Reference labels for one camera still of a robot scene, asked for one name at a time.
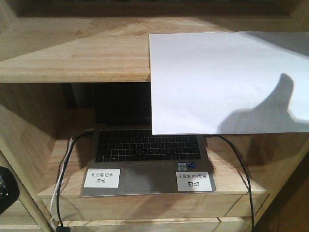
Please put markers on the wooden shelf unit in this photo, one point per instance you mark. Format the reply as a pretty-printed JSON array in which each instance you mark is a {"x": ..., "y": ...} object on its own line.
[{"x": 45, "y": 43}]

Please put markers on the silver laptop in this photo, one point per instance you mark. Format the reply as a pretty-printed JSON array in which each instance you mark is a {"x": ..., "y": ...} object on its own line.
[{"x": 123, "y": 139}]

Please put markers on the white paper sheets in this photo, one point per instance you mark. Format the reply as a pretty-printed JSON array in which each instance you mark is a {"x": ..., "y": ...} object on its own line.
[{"x": 229, "y": 82}]

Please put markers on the white laptop label right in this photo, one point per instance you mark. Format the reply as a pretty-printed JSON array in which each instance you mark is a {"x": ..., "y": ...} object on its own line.
[{"x": 193, "y": 182}]

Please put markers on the white laptop label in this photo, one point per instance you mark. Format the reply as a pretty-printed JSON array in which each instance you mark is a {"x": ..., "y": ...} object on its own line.
[
  {"x": 193, "y": 182},
  {"x": 102, "y": 178}
]

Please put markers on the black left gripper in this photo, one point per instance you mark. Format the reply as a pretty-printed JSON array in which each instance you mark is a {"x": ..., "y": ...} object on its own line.
[{"x": 9, "y": 189}]

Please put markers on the white laptop label left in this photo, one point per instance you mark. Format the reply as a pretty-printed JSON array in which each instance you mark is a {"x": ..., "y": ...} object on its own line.
[{"x": 102, "y": 178}]

